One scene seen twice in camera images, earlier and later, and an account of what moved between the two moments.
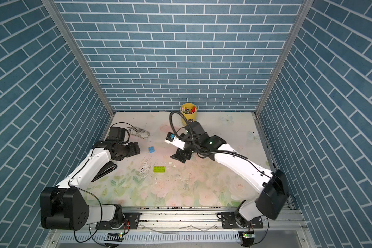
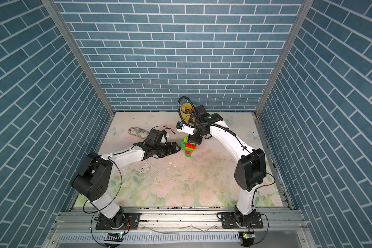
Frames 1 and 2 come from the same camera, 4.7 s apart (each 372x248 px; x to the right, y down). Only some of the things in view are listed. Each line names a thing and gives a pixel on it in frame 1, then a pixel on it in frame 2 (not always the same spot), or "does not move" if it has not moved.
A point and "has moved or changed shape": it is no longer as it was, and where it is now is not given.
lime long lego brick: [159, 169] has moved or changed shape
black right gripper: [181, 153] -> [192, 139]
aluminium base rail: [200, 220] does not move
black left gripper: [133, 151] -> [169, 151]
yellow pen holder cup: [189, 110] does not move
